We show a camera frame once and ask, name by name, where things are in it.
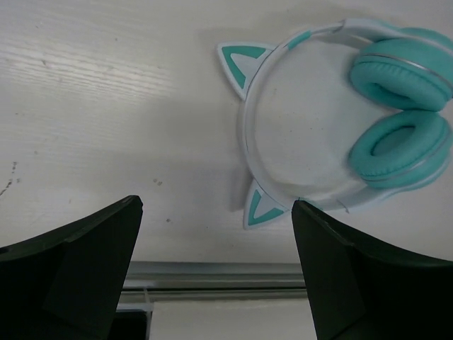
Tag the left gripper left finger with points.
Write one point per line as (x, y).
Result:
(66, 283)

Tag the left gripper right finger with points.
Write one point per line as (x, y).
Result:
(360, 287)

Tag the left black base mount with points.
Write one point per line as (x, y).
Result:
(131, 325)

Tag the front aluminium rail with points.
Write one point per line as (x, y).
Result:
(147, 283)

